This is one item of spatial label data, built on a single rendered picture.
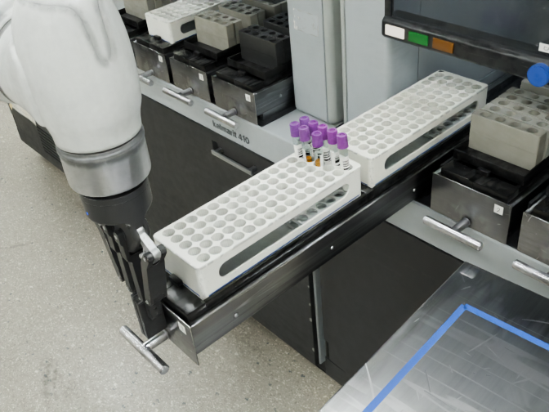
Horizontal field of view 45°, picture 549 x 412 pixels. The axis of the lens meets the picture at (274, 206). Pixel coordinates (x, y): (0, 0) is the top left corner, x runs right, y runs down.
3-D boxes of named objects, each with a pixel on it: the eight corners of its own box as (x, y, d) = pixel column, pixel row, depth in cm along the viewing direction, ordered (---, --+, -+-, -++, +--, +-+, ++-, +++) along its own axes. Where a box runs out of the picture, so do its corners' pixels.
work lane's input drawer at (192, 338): (439, 122, 126) (442, 79, 121) (503, 146, 118) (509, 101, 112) (113, 331, 90) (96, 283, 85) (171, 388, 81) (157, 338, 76)
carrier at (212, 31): (237, 50, 141) (234, 23, 138) (229, 53, 140) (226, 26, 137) (204, 38, 149) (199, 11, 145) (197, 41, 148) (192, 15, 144)
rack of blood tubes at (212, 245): (314, 175, 104) (313, 141, 100) (363, 199, 97) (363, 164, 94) (159, 270, 89) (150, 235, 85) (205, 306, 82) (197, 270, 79)
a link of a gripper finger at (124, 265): (106, 226, 74) (100, 221, 75) (127, 297, 81) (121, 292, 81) (136, 211, 76) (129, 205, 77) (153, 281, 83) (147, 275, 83)
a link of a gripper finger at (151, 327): (153, 284, 82) (157, 287, 81) (164, 324, 86) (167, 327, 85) (133, 297, 80) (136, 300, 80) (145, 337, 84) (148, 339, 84)
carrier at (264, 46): (286, 69, 132) (283, 40, 128) (278, 72, 131) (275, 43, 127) (247, 54, 139) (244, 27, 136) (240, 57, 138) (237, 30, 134)
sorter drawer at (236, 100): (417, 8, 174) (418, -26, 169) (461, 20, 166) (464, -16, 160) (198, 114, 138) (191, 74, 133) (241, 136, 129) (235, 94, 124)
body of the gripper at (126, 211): (162, 176, 70) (177, 244, 76) (120, 150, 76) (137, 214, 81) (101, 208, 67) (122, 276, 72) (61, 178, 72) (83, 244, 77)
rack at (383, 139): (438, 100, 119) (439, 69, 116) (486, 117, 113) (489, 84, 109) (323, 171, 104) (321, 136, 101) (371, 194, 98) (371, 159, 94)
